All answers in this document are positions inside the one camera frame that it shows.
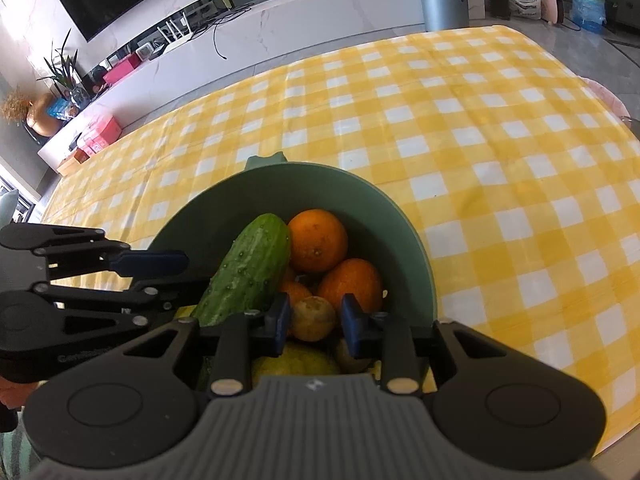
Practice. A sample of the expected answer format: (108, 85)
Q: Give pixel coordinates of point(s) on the small brown fruit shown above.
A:
(352, 352)
(312, 317)

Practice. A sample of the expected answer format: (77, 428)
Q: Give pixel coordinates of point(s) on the pink storage box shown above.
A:
(102, 132)

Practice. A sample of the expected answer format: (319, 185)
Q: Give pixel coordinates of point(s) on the yellow checked tablecloth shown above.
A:
(475, 160)

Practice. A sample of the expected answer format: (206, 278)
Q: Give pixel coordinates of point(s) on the white marble tv cabinet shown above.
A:
(300, 20)

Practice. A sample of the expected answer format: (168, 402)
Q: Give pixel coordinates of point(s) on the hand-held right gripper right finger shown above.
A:
(352, 325)

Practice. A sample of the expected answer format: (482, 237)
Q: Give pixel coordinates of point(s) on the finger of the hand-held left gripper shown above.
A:
(150, 261)
(165, 294)

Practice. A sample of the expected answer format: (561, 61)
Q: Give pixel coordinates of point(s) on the green leafy plant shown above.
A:
(65, 70)

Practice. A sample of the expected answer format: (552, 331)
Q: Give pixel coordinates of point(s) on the small pink appliance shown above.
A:
(552, 7)

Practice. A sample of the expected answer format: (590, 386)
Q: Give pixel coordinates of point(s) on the teal striped cloth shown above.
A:
(12, 455)

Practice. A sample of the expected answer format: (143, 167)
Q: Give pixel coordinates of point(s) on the flat pink box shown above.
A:
(120, 70)

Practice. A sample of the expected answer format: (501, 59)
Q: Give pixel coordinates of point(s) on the dried flower bunch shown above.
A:
(15, 105)

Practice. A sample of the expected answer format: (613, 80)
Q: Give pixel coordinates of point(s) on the white router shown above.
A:
(175, 35)

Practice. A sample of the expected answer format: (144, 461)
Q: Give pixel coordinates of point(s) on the large orange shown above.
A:
(350, 285)

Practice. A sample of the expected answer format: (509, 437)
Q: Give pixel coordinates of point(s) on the yellow-green pear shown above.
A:
(295, 360)

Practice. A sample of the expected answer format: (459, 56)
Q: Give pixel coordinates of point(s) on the blue snack bag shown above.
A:
(60, 109)

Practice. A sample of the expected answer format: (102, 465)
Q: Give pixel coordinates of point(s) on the green cucumber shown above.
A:
(250, 265)

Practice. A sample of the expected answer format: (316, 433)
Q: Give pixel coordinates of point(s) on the pink seat cushion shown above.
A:
(607, 97)

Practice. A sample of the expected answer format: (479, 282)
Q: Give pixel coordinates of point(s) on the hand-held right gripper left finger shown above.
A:
(280, 320)

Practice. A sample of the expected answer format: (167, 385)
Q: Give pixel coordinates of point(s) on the small orange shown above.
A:
(296, 294)

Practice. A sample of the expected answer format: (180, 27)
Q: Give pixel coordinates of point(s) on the green colander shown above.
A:
(225, 200)

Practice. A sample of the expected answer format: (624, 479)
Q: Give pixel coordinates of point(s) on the wooden box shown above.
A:
(72, 162)

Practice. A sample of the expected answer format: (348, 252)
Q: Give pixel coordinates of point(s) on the blue water bottle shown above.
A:
(589, 5)

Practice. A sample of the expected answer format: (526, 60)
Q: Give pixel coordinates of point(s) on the green chair cushion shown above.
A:
(6, 210)

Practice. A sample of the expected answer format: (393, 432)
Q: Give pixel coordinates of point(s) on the copper vase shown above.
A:
(40, 117)

